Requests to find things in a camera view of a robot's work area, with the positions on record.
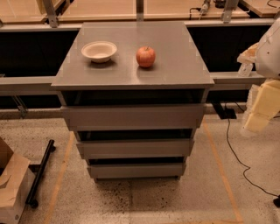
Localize grey drawer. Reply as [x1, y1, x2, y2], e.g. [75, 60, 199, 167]
[87, 163, 186, 179]
[61, 104, 204, 131]
[77, 139, 194, 159]

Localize grey middle drawer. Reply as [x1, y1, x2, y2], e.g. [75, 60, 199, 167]
[77, 139, 194, 159]

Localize clear sanitizer bottle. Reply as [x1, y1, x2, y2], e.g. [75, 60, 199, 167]
[238, 63, 253, 77]

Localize brown cardboard box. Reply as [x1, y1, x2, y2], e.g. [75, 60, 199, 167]
[0, 138, 35, 224]

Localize grey drawer cabinet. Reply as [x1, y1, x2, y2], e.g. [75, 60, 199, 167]
[52, 22, 214, 167]

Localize red apple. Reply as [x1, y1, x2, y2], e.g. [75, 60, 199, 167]
[136, 46, 156, 67]

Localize white paper bowl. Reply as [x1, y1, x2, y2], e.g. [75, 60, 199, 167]
[81, 41, 117, 63]

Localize black power box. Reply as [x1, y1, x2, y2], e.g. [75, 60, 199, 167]
[212, 102, 236, 120]

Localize grey top drawer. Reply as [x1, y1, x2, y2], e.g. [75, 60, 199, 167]
[61, 104, 204, 131]

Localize black floor cable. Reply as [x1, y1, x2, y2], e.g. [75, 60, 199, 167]
[225, 101, 280, 208]

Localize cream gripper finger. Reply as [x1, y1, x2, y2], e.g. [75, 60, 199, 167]
[241, 79, 280, 137]

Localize black metal bar stand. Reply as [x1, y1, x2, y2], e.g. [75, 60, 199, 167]
[25, 139, 56, 209]

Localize grey bottom drawer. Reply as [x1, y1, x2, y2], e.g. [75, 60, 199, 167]
[87, 163, 186, 179]

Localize white power adapter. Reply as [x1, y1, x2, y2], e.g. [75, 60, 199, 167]
[199, 0, 211, 15]

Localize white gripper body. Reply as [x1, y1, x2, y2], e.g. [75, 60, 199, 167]
[237, 43, 258, 64]

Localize grey metal rail frame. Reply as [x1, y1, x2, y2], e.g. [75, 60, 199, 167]
[0, 18, 274, 109]

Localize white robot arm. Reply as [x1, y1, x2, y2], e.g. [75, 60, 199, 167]
[237, 18, 280, 137]

